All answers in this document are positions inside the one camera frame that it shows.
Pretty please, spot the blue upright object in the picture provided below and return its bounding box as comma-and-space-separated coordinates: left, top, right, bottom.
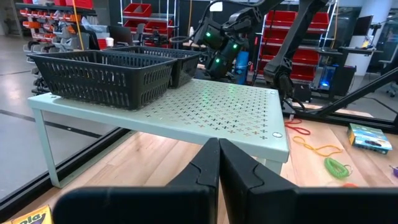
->
234, 50, 250, 85

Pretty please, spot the blue lit computer case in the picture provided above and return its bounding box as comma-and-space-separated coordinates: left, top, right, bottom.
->
317, 63, 337, 91

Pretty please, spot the red bin storage rack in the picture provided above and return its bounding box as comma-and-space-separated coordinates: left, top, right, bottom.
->
121, 0, 175, 49
253, 9, 331, 83

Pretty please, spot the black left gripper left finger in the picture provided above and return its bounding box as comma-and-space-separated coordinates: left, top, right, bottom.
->
52, 138, 221, 224

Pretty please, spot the green coil wrist band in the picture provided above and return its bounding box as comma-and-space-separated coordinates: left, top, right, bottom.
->
323, 157, 354, 180

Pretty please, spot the green blue card pack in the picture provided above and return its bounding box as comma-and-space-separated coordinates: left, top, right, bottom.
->
346, 123, 394, 155

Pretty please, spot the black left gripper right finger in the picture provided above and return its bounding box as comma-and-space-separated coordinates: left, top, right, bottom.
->
219, 138, 398, 224

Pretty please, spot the office chair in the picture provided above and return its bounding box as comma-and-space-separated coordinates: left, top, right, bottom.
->
377, 46, 398, 99

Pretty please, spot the dark monitor screen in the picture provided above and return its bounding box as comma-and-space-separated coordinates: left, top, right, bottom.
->
353, 14, 374, 37
107, 24, 135, 47

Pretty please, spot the yellow green crayon box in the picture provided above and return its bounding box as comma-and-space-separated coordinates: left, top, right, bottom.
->
6, 204, 54, 224

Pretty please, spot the yellow rubber band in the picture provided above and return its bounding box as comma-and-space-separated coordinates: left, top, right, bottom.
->
292, 136, 343, 158

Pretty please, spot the yellow hanging cable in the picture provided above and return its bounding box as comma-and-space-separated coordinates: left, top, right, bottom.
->
71, 0, 85, 51

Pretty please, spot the pale green perforated shelf riser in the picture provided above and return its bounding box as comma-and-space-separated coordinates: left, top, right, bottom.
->
27, 78, 290, 189

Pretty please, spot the black slotted plastic basket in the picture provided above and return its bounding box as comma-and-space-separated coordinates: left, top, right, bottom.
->
104, 45, 202, 89
27, 49, 178, 111

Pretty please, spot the red rubber band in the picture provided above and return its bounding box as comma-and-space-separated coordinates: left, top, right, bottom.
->
284, 118, 312, 136

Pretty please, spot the storage rack with assorted bins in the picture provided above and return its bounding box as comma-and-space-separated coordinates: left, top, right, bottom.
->
14, 0, 96, 63

